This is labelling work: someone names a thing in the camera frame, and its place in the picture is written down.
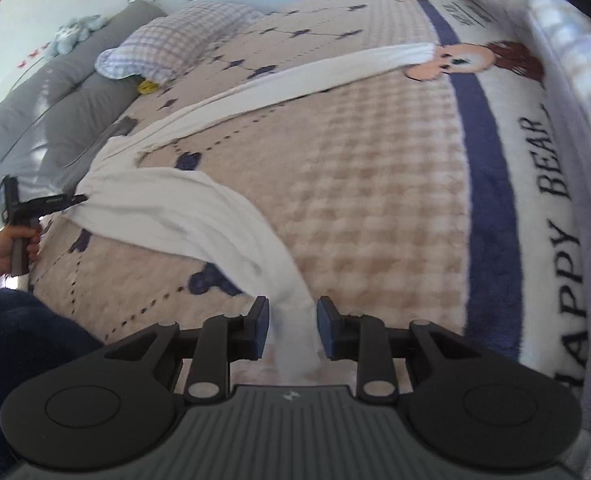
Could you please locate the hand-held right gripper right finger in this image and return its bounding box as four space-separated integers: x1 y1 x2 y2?
315 296 481 403

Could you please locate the blue plush toy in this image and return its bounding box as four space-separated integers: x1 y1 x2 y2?
50 14 110 57

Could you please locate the person's leg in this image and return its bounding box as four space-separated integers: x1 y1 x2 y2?
0 290 104 461

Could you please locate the purple plaid pillow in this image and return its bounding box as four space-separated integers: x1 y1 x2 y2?
96 0 264 83

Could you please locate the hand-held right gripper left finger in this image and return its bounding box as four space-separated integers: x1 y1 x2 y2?
103 296 270 403

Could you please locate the purple folded quilt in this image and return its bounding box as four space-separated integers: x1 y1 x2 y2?
435 0 591 466

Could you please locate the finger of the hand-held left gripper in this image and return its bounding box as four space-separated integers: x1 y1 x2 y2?
40 193 89 211

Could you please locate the white long-sleeve shirt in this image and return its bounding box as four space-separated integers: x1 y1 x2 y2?
70 42 439 378

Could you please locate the grey padded headboard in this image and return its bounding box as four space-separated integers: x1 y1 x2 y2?
0 0 169 241

